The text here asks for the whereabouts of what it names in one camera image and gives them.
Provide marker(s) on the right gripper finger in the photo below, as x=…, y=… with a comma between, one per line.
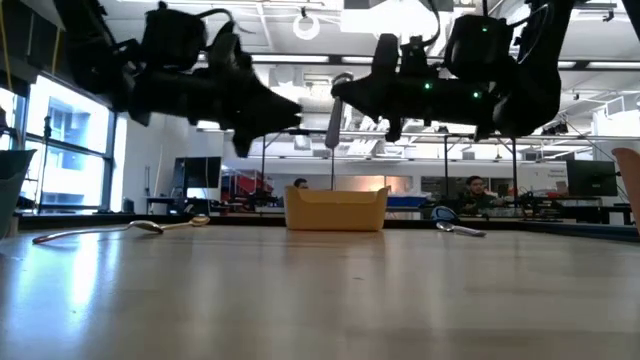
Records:
x=367, y=106
x=362, y=88

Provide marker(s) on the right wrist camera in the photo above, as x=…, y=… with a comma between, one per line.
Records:
x=477, y=45

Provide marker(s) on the window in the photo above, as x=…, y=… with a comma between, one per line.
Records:
x=65, y=160

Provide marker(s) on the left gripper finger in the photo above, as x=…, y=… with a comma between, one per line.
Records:
x=265, y=120
x=265, y=97

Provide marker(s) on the red machine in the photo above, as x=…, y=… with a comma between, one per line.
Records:
x=240, y=185

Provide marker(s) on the blue white round object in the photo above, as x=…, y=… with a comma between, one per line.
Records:
x=444, y=214

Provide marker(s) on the black tripod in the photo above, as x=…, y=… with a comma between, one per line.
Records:
x=46, y=150

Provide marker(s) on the black monitor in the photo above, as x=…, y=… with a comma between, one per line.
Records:
x=592, y=177
x=197, y=172

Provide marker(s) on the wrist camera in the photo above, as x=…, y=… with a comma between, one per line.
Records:
x=477, y=45
x=172, y=37

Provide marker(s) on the pink plastic bin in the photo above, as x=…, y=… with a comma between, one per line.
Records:
x=630, y=185

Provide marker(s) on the black workstation frame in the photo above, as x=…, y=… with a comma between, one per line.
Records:
x=263, y=160
x=514, y=165

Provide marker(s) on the blue box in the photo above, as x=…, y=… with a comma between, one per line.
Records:
x=410, y=201

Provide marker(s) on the yellow plastic bin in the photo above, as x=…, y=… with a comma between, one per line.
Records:
x=336, y=210

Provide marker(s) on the person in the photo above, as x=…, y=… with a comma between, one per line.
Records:
x=475, y=192
x=300, y=183

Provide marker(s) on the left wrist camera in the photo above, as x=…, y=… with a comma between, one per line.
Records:
x=172, y=37

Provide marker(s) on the silver spoon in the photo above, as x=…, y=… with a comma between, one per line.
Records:
x=460, y=230

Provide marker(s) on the black table edge rail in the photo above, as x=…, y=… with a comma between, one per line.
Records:
x=240, y=220

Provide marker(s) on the black ceiling camera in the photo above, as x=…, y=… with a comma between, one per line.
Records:
x=560, y=129

